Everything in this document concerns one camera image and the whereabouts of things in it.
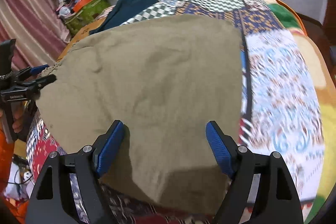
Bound pink striped curtain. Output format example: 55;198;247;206
1;0;71;70

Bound khaki olive pants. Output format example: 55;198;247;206
37;14;243;215

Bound left hand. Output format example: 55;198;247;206
13;104;25;133

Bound yellow green fleece blanket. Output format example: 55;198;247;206
264;0;335;223

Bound patchwork patterned bedspread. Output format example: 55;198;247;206
27;0;325;223

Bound dark navy folded garment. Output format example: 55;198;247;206
89;0;158;35

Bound brown wooden door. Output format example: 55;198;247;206
298;0;335;75

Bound wooden carved headboard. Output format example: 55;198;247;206
57;18;105;62

